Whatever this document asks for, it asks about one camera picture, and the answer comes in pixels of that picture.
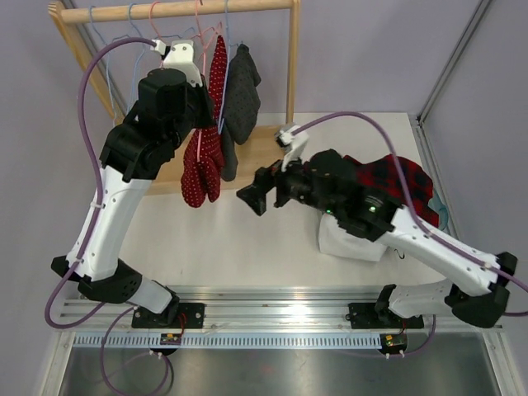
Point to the white slotted cable duct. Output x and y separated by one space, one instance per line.
225 340

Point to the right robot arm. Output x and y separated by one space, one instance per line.
475 286

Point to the grey dotted skirt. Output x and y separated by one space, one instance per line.
241 107

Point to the red plaid skirt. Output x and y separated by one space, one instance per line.
382 174

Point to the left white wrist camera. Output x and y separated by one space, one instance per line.
180 55

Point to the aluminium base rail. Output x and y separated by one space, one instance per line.
281 309

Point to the white skirt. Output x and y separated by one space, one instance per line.
335 241

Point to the aluminium frame post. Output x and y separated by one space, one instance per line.
456 55

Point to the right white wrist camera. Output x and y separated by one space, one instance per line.
291 142

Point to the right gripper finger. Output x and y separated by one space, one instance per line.
253 194
258 206

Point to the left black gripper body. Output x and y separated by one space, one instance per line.
197 115

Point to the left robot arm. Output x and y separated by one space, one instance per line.
131 159

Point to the wooden clothes rack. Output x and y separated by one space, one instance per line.
261 148

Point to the red dotted skirt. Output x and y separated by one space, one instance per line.
200 181

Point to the teal plastic bin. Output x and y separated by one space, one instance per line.
437 205

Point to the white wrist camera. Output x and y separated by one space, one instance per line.
180 55
291 142

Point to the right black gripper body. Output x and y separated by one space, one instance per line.
294 183

